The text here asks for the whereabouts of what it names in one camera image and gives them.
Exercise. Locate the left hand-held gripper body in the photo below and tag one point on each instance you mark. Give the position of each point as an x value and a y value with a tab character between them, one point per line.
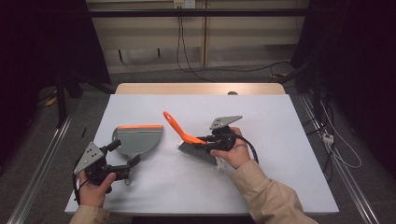
96	168

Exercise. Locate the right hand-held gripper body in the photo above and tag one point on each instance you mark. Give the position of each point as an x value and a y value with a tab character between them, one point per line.
225	138

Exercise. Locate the grey dustpan with orange edge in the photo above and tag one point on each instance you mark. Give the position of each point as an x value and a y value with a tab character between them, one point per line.
138	141

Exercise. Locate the orange brush with grey bristles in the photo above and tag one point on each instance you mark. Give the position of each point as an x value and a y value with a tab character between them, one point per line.
177	126

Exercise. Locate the person's right hand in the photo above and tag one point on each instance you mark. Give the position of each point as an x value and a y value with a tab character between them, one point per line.
238	155

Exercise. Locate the person's left hand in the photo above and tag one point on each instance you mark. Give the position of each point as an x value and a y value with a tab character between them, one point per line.
93	193

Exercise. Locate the white table mat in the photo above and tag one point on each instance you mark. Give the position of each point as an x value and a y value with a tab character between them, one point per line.
140	105

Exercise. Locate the wooden table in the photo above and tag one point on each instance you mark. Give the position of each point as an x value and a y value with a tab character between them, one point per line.
186	88

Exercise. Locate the black metal stand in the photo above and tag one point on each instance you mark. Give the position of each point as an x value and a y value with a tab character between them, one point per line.
61	99

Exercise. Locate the yellow tape piece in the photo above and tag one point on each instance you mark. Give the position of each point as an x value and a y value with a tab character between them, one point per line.
51	101

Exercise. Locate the dark curtain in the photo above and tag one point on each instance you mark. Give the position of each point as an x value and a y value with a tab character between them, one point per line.
37	46
358	62

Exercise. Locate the black horizontal metal bar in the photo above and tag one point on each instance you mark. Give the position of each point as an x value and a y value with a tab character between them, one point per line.
199	12

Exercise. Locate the aluminium floor rail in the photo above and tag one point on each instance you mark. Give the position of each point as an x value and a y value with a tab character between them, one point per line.
40	171
342	168

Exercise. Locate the white wall socket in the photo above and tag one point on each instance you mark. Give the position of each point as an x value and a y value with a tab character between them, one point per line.
184	3

